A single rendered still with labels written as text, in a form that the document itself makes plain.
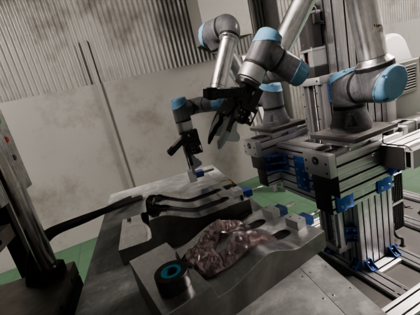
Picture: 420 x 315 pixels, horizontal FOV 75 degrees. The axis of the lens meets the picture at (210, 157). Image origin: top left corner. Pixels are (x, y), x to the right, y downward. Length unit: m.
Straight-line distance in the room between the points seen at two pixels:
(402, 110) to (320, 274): 1.01
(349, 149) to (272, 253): 0.56
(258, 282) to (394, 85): 0.72
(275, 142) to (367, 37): 0.71
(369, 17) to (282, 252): 0.73
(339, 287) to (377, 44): 0.71
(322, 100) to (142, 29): 2.36
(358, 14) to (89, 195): 2.89
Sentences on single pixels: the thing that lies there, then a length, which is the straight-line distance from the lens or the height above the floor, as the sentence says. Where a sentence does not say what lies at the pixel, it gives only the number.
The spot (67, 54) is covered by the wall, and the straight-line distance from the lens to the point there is 3.20.
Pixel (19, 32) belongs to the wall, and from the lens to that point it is 3.29.
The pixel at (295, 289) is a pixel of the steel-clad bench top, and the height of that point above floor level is 0.80.
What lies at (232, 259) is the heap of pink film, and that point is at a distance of 0.75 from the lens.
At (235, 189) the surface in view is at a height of 0.92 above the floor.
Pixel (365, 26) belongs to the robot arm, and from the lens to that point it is 1.03.
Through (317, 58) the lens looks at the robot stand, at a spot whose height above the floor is 1.33.
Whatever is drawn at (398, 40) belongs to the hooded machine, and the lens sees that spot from 4.04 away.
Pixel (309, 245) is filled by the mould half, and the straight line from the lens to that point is 0.85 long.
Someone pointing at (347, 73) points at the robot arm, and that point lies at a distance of 1.13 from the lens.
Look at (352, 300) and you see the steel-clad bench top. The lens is 0.76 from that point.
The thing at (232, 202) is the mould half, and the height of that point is 0.89.
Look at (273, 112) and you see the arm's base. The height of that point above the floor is 1.11.
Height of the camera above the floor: 1.33
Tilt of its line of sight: 15 degrees down
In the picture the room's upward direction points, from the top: 13 degrees counter-clockwise
